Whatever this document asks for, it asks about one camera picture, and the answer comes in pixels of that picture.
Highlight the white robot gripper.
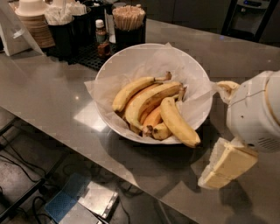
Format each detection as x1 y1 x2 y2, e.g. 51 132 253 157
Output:
198 71 280 189

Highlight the small front yellow banana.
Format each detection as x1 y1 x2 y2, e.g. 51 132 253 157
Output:
152 122 172 140

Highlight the orange ripe banana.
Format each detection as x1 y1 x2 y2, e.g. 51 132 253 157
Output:
143 107 162 128

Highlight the white round bowl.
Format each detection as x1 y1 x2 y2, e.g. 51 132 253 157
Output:
94 42 214 145

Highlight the middle large yellow banana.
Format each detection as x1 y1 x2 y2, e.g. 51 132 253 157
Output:
125 81 184 133

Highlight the white paper bowl liner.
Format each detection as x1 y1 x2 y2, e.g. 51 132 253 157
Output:
83 42 228 145

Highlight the dark background appliance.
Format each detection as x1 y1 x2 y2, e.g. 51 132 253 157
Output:
221 0 279 42

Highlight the black cup of wooden stirrers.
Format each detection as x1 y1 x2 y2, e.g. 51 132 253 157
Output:
113 5 146 49

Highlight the small brown glass bottle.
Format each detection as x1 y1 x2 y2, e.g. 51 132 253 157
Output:
95 19 110 58

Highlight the black perforated rubber mat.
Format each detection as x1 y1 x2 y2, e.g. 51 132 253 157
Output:
45 43 116 71

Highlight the blue and silver floor box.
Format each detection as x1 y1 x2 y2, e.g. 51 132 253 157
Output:
45 173 119 224

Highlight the black back condiment cup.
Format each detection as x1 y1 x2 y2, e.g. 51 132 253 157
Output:
68 2 91 46

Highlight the black cup with wrapped straws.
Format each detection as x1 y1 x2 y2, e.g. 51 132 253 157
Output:
45 7 76 58

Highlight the stack of brown cup sleeves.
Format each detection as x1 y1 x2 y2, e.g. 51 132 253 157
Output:
18 15 55 48

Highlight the stack of white lids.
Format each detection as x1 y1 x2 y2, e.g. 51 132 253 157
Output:
15 0 48 16

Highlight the black floor cable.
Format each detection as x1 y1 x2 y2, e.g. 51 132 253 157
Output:
0 134 47 183

